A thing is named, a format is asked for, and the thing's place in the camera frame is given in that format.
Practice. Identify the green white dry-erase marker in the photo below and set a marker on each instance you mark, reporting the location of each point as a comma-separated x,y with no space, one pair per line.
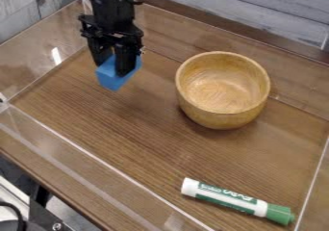
237,201

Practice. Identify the black metal table bracket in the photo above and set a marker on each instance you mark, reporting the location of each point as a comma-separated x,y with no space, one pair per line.
39,214

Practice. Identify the blue rectangular block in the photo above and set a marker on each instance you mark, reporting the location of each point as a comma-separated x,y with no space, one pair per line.
107,77

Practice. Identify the brown wooden bowl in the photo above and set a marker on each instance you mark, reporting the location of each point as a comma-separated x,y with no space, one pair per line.
222,89

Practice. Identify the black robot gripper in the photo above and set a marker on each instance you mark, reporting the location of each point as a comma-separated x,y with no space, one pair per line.
110,30

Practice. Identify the clear acrylic tray walls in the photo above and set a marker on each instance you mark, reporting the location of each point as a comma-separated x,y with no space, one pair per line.
112,150

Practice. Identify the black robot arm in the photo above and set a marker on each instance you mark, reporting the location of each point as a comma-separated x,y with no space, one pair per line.
111,33

